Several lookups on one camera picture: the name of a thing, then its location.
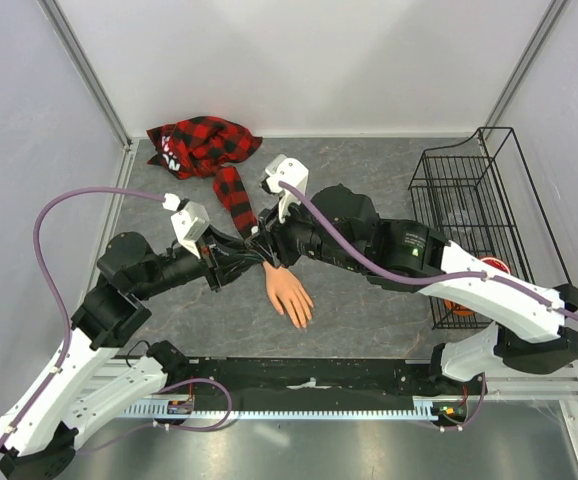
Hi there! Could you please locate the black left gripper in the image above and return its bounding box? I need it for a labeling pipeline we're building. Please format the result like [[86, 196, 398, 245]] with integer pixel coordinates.
[[135, 223, 263, 299]]

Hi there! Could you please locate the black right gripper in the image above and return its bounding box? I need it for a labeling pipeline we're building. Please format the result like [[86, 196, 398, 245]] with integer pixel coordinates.
[[245, 188, 366, 274]]

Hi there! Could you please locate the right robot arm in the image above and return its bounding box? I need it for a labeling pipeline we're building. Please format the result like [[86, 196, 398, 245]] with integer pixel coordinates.
[[263, 181, 578, 394]]

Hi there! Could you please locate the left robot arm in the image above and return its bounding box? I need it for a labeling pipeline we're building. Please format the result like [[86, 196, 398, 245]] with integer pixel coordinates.
[[0, 229, 261, 479]]

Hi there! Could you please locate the mannequin hand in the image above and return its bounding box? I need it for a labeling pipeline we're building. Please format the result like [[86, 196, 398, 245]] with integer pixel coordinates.
[[262, 262, 314, 329]]

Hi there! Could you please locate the red black plaid shirt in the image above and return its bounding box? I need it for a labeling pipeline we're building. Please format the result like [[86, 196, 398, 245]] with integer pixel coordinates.
[[147, 116, 263, 239]]

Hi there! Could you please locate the clear glass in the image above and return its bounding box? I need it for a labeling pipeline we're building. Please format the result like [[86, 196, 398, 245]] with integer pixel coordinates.
[[446, 209, 473, 233]]

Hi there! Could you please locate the orange cup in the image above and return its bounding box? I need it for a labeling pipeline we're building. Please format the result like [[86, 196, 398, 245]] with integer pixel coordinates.
[[444, 299, 473, 317]]

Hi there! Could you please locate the red cup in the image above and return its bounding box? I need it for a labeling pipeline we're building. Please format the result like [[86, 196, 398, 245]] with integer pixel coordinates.
[[479, 256, 511, 274]]

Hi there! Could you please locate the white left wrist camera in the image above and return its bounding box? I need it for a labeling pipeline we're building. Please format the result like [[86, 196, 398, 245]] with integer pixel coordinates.
[[162, 193, 210, 259]]

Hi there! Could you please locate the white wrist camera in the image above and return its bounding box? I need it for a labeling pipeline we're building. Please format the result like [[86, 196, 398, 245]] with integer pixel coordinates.
[[260, 154, 309, 224], [162, 193, 210, 259]]

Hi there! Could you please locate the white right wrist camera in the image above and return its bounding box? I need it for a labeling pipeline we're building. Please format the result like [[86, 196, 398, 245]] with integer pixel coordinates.
[[260, 154, 309, 224]]

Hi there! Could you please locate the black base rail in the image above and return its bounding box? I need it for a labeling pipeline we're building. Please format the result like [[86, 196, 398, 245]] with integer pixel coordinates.
[[146, 341, 487, 406]]

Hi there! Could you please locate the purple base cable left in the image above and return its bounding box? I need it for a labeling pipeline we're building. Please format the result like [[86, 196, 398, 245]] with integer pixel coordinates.
[[76, 377, 234, 456]]

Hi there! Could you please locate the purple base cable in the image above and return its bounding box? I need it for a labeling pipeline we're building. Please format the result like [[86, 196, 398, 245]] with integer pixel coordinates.
[[76, 377, 234, 456], [408, 369, 490, 433]]

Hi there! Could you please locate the toothed cable duct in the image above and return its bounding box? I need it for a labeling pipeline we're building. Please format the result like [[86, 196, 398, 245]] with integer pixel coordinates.
[[118, 391, 438, 421]]

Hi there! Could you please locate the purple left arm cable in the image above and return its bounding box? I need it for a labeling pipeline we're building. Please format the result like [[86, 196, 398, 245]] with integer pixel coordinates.
[[0, 186, 168, 480]]

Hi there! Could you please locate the black wire rack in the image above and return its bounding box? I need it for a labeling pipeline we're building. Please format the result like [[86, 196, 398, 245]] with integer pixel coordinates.
[[407, 126, 575, 331]]

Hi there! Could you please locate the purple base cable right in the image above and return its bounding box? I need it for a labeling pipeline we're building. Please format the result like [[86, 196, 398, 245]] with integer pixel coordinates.
[[408, 369, 490, 433]]

